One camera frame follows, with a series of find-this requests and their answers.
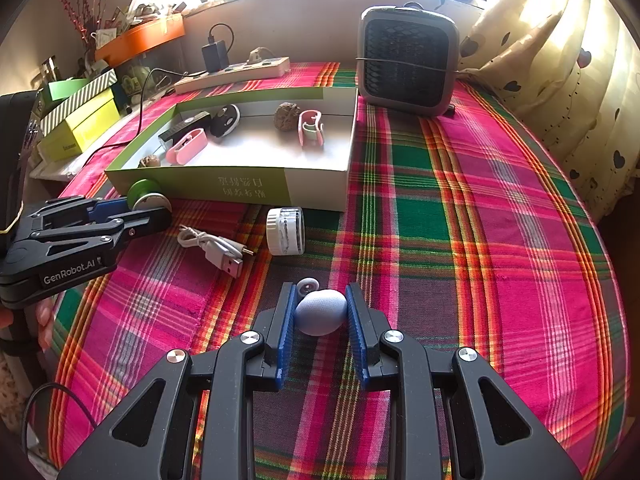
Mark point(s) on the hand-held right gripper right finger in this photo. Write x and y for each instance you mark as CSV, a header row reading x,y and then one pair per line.
x,y
356,330

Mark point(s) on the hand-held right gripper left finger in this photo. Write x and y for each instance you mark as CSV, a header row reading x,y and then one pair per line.
x,y
286,330

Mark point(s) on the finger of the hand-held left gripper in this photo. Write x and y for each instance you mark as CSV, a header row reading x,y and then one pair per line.
x,y
140,222
107,207

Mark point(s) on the green and white spool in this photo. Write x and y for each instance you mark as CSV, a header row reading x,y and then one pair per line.
x,y
140,192

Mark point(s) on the pale egg-shaped toy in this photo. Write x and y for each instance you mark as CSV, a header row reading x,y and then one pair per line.
x,y
320,312

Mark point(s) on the small pink clip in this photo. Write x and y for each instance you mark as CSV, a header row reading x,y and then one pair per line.
x,y
187,149

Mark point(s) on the black and white round gadget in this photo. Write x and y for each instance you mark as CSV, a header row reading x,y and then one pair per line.
x,y
225,121

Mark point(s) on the green and white cardboard box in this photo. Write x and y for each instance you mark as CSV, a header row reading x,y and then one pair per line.
x,y
310,190

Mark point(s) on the large walnut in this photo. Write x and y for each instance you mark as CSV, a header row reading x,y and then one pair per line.
x,y
286,116

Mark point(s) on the pink and white clip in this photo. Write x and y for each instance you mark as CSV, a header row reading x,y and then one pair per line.
x,y
305,132

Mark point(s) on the person's left hand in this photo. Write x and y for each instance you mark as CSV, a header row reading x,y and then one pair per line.
x,y
44,316

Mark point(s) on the small walnut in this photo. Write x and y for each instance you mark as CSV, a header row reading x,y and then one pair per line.
x,y
149,161

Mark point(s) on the white board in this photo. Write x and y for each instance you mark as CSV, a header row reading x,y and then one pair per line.
x,y
50,172

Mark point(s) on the yellow-green box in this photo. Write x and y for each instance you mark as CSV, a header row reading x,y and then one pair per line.
x,y
80,127

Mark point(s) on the white round jar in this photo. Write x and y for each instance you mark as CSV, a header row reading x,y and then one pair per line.
x,y
285,232

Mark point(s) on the grey bike light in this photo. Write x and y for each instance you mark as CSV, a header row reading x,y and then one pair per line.
x,y
190,121

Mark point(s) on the striped box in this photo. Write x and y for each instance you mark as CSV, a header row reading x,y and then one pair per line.
x,y
80,95

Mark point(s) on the bright green box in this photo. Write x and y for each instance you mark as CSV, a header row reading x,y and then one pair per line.
x,y
62,89

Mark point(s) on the plaid tablecloth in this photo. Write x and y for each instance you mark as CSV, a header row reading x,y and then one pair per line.
x,y
475,260

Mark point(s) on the orange tray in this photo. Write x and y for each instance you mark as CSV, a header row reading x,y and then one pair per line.
x,y
140,37

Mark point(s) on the beige power strip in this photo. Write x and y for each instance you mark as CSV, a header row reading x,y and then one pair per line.
x,y
235,74

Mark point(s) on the black charger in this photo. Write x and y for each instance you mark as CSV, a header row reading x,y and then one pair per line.
x,y
213,57

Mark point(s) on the small figurine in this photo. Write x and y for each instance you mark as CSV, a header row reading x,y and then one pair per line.
x,y
256,55

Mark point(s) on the red berry branches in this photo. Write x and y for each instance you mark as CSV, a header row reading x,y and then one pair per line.
x,y
77,5

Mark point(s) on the grey desk fan heater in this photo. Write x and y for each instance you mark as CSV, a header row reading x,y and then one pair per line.
x,y
407,60

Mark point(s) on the cream heart print curtain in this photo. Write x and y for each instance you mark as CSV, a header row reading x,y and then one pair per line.
x,y
550,70

